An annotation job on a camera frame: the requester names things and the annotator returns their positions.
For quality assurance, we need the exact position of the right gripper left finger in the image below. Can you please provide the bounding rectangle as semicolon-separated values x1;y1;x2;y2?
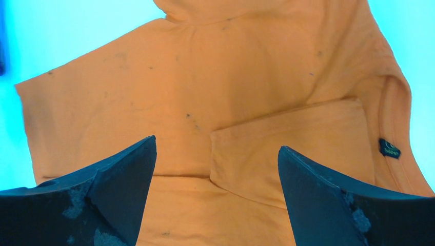
1;136;157;245

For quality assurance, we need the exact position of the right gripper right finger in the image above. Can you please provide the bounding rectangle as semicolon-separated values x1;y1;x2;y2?
278;146;434;245

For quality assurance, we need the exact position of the orange t shirt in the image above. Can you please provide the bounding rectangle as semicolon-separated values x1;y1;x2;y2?
16;1;434;245

